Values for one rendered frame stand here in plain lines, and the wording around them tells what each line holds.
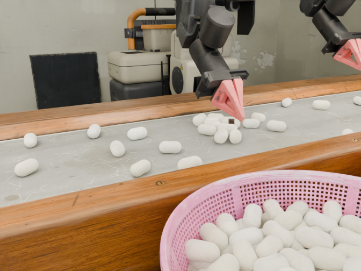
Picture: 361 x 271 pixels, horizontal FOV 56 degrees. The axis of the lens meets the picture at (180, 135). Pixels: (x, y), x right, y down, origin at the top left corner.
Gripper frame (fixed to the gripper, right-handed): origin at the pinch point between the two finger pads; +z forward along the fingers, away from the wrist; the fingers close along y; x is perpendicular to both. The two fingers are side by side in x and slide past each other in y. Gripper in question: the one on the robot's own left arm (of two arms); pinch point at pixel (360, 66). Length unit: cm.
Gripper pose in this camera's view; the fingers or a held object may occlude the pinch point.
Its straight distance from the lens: 101.9
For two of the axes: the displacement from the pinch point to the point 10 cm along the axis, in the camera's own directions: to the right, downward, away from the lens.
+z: 3.4, 8.3, -4.4
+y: 9.0, -1.6, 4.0
